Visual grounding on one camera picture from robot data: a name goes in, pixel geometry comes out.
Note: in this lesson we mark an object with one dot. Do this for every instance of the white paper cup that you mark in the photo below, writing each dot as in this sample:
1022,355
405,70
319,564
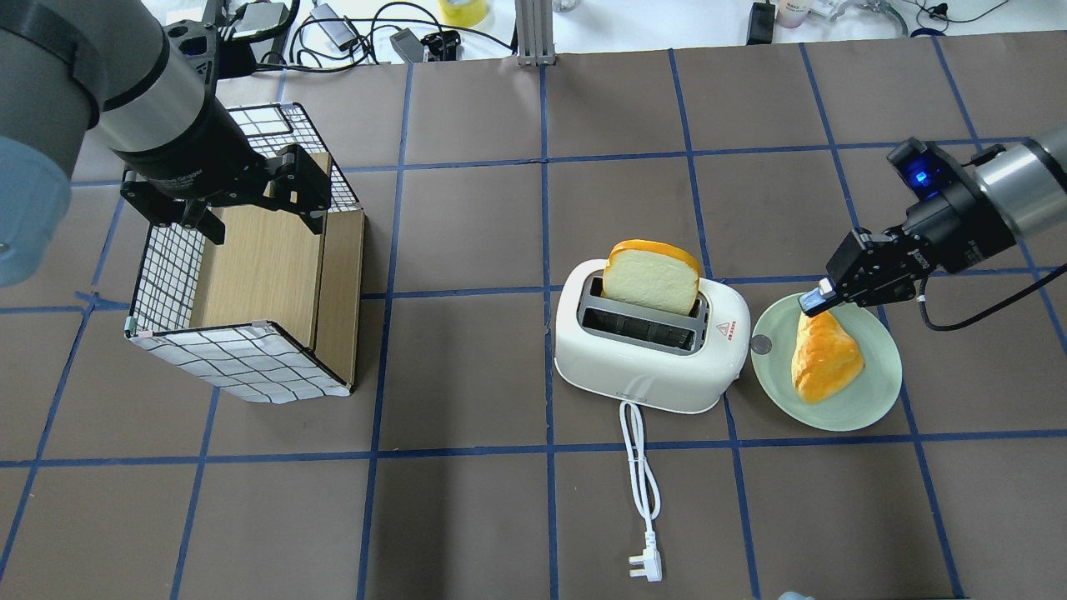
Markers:
791,13

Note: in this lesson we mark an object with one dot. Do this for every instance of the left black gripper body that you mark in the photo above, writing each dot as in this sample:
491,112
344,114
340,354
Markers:
202,147

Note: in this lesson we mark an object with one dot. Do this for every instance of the triangular bread on plate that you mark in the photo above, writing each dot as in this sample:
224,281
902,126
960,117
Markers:
826,358

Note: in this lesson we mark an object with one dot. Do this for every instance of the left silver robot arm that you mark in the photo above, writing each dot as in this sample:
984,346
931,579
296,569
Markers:
65,63

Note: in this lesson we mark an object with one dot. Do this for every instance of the green round plate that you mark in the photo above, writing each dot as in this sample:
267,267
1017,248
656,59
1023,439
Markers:
860,404

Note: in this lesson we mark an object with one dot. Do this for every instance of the bread slice in toaster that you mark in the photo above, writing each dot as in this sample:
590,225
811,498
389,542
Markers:
652,275

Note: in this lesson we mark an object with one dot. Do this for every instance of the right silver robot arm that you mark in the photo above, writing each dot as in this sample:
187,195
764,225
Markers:
1025,183

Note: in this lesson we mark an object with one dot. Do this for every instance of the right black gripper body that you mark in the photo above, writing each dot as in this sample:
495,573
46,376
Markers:
959,227

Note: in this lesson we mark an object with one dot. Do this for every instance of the white two-slot toaster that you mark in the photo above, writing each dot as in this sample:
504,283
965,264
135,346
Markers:
676,363

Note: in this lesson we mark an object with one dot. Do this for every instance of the yellow tape roll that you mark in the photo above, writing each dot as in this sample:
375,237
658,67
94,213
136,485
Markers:
463,13

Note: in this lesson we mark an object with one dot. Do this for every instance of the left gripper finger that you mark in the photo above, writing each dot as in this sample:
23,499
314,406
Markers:
198,216

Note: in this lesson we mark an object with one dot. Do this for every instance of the black power adapter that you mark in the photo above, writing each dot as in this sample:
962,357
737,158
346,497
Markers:
762,19

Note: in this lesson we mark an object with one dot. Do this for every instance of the wire basket with wood board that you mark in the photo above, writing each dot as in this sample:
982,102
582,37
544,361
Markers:
271,314

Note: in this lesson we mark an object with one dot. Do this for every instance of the aluminium frame post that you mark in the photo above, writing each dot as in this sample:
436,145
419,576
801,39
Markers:
535,35

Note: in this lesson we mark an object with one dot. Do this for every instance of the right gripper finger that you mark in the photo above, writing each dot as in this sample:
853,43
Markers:
819,300

